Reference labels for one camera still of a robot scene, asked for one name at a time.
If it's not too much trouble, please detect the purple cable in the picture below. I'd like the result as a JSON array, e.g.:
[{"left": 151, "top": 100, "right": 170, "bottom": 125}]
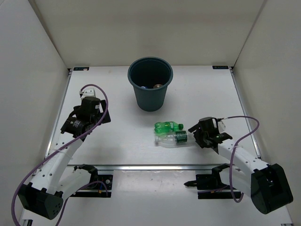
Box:
[
  {"left": 221, "top": 115, "right": 261, "bottom": 203},
  {"left": 11, "top": 84, "right": 111, "bottom": 226}
]

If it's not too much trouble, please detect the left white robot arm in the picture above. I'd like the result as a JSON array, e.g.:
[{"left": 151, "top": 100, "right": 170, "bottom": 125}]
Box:
[{"left": 17, "top": 97, "right": 111, "bottom": 220}]

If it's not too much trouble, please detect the green soda bottle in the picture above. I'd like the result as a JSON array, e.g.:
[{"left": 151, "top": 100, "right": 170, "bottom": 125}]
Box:
[{"left": 154, "top": 121, "right": 184, "bottom": 134}]

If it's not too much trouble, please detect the green label clear bottle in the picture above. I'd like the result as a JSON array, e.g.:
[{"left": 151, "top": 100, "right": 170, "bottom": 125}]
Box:
[{"left": 155, "top": 130, "right": 195, "bottom": 148}]

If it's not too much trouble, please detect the black table label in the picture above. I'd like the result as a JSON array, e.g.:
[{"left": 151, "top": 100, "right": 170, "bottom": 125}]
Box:
[
  {"left": 212, "top": 65, "right": 229, "bottom": 70},
  {"left": 73, "top": 67, "right": 89, "bottom": 71}
]

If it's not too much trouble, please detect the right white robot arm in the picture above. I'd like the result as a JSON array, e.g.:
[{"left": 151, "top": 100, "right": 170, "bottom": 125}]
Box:
[{"left": 184, "top": 117, "right": 293, "bottom": 214}]

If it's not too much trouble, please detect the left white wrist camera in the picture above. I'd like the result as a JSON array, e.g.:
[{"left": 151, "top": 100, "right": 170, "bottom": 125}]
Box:
[{"left": 79, "top": 88, "right": 96, "bottom": 99}]

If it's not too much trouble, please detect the aluminium table rail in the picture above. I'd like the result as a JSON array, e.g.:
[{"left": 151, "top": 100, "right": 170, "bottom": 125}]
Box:
[{"left": 65, "top": 164, "right": 236, "bottom": 171}]

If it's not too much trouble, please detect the dark green plastic bin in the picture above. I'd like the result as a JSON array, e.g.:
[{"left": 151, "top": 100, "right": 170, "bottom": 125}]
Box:
[{"left": 127, "top": 56, "right": 173, "bottom": 112}]

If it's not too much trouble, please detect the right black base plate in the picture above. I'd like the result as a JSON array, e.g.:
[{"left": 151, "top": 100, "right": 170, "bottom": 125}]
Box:
[{"left": 196, "top": 174, "right": 232, "bottom": 200}]

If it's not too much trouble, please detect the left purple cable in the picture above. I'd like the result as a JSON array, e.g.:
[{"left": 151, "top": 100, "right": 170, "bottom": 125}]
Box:
[{"left": 11, "top": 84, "right": 111, "bottom": 226}]

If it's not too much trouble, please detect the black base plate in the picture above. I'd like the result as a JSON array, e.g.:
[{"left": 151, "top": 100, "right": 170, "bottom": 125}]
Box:
[
  {"left": 196, "top": 174, "right": 232, "bottom": 200},
  {"left": 71, "top": 171, "right": 113, "bottom": 198}
]

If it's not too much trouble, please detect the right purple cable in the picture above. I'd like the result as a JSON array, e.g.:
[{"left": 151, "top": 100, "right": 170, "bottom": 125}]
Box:
[{"left": 221, "top": 115, "right": 261, "bottom": 203}]

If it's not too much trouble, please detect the left black table label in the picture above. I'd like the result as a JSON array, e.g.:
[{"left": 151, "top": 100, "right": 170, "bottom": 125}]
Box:
[{"left": 73, "top": 67, "right": 89, "bottom": 71}]

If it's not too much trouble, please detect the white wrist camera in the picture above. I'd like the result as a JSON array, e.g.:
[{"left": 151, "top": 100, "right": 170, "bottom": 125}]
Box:
[
  {"left": 218, "top": 121, "right": 226, "bottom": 133},
  {"left": 79, "top": 88, "right": 96, "bottom": 99}
]

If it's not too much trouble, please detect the orange juice bottle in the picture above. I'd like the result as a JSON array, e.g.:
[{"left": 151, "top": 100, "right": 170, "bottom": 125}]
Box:
[{"left": 153, "top": 84, "right": 163, "bottom": 89}]

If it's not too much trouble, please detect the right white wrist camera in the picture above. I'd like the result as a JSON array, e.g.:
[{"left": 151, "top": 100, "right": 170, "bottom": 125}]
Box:
[{"left": 218, "top": 121, "right": 226, "bottom": 133}]

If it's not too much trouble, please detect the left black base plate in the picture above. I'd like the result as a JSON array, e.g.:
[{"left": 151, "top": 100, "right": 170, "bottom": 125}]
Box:
[{"left": 71, "top": 171, "right": 113, "bottom": 198}]

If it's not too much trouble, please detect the right black table label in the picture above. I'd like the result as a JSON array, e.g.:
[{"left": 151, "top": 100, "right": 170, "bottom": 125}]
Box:
[{"left": 212, "top": 65, "right": 229, "bottom": 70}]

